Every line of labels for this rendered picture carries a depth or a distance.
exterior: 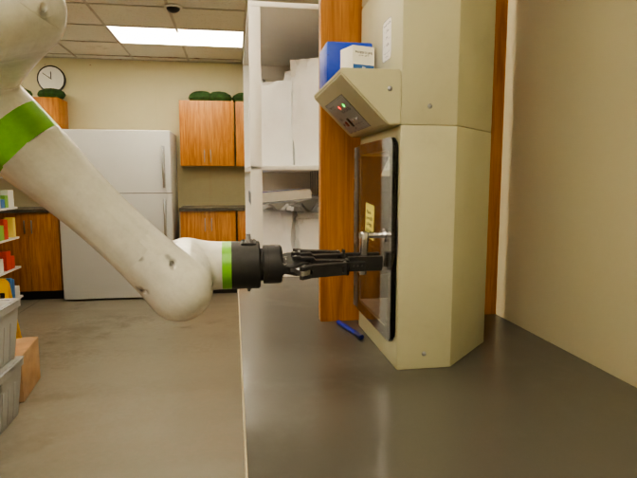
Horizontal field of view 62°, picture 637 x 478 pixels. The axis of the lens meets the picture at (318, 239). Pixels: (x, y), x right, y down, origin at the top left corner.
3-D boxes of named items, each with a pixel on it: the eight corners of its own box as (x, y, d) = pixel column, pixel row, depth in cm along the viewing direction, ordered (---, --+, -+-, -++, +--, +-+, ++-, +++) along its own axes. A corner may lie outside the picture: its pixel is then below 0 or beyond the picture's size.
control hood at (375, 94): (359, 137, 130) (360, 95, 128) (401, 124, 98) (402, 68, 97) (313, 137, 128) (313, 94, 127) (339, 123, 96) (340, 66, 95)
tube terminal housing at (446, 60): (451, 321, 139) (460, 14, 130) (516, 363, 107) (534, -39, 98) (358, 324, 135) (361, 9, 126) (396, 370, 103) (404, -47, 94)
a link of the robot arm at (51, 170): (68, 123, 85) (19, 171, 86) (44, 126, 74) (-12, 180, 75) (227, 277, 95) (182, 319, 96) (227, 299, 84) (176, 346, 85)
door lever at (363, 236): (384, 276, 106) (381, 271, 109) (387, 229, 104) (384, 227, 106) (358, 276, 106) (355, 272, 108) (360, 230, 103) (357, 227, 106)
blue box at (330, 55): (361, 93, 124) (361, 53, 123) (372, 85, 115) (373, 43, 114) (318, 92, 123) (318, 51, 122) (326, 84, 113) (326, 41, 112)
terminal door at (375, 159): (358, 306, 134) (359, 145, 129) (393, 344, 104) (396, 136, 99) (354, 306, 133) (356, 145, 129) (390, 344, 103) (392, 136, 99)
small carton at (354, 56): (360, 82, 111) (361, 52, 110) (373, 78, 106) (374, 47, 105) (339, 80, 108) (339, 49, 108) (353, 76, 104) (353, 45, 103)
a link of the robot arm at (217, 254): (158, 231, 104) (161, 285, 107) (149, 248, 92) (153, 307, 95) (230, 230, 106) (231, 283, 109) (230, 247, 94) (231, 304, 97)
